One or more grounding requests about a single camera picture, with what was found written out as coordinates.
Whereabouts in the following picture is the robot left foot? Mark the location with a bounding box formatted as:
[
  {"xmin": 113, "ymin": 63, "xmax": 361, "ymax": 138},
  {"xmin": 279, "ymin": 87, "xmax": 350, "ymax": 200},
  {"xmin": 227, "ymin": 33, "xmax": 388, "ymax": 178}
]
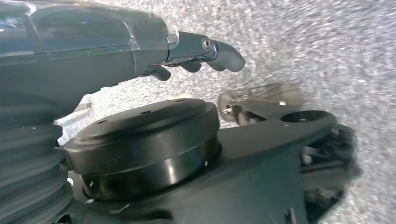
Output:
[{"xmin": 217, "ymin": 83, "xmax": 304, "ymax": 127}]

